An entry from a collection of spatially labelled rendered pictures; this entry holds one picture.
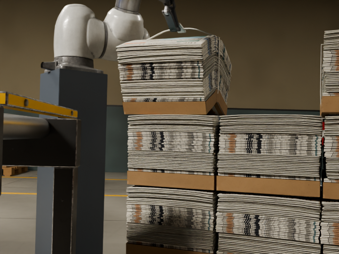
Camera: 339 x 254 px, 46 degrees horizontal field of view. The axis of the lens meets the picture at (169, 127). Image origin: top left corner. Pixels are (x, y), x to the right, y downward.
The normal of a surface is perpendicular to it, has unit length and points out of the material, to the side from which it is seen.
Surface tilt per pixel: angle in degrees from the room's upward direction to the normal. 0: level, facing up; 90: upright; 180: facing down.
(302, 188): 93
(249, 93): 90
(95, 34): 92
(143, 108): 114
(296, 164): 90
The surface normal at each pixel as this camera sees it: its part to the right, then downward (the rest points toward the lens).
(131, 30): 0.49, 0.39
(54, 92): -0.79, -0.03
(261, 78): 0.01, -0.02
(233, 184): -0.35, 0.00
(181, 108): -0.33, 0.37
